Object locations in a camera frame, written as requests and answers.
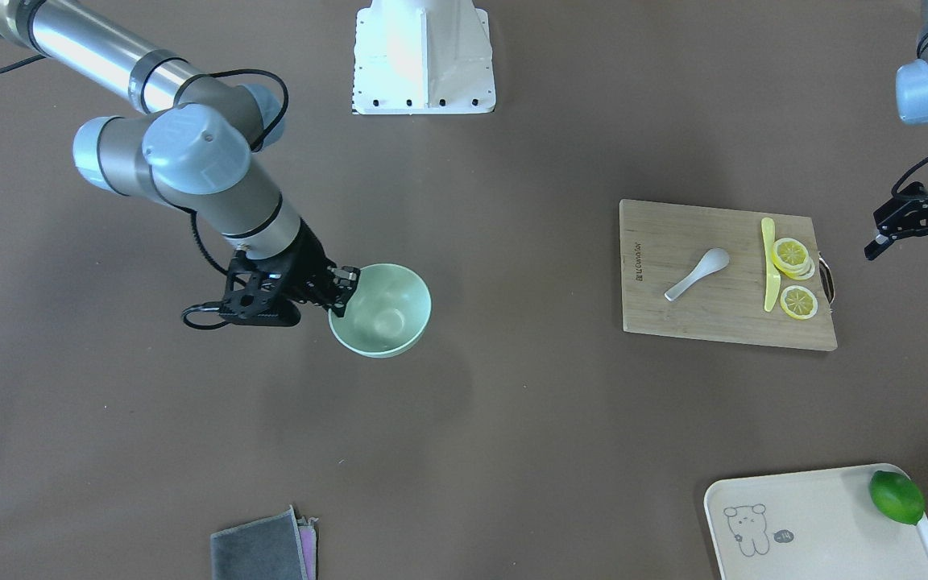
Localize yellow plastic knife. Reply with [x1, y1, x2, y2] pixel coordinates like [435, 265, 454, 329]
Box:
[760, 217, 781, 313]

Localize grey folded cloth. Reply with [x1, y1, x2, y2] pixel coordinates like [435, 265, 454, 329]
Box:
[210, 505, 319, 579]

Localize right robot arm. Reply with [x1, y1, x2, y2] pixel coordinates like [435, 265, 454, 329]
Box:
[0, 1, 361, 330]

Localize stacked lemon slices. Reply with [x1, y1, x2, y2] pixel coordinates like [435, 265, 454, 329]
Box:
[770, 238, 815, 280]

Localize lemon slice near handle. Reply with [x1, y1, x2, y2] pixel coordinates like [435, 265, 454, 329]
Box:
[778, 285, 820, 321]

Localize white ceramic spoon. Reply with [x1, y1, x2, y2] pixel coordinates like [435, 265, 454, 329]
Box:
[664, 247, 731, 302]

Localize mint green bowl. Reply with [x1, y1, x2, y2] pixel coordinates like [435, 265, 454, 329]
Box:
[329, 263, 432, 358]

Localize green lime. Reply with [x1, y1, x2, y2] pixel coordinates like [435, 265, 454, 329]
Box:
[868, 470, 926, 526]

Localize cream rabbit tray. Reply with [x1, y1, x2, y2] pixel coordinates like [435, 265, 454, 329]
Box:
[703, 463, 928, 579]

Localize white pedestal column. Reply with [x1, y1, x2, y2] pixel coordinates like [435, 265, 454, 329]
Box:
[351, 1, 497, 115]

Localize wooden cutting board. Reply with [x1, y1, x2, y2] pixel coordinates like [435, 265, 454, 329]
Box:
[619, 199, 839, 352]

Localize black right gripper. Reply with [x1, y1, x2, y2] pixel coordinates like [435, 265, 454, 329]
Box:
[218, 221, 361, 326]

